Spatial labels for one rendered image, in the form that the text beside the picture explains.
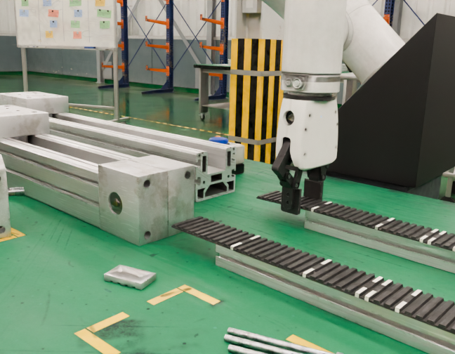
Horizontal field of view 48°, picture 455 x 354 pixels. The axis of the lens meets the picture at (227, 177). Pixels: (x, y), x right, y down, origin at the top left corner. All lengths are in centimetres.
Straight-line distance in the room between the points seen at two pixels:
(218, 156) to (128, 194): 28
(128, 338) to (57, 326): 7
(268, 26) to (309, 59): 339
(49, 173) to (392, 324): 56
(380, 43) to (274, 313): 73
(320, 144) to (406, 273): 22
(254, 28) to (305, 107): 357
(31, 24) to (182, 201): 647
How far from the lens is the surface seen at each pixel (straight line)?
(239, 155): 105
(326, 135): 75
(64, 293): 58
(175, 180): 70
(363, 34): 114
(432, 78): 105
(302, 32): 71
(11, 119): 101
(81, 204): 78
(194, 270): 61
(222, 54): 1040
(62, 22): 681
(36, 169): 88
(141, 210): 67
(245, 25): 429
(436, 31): 104
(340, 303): 54
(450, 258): 68
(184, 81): 1178
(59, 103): 134
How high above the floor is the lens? 104
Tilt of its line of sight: 14 degrees down
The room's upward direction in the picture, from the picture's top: 2 degrees clockwise
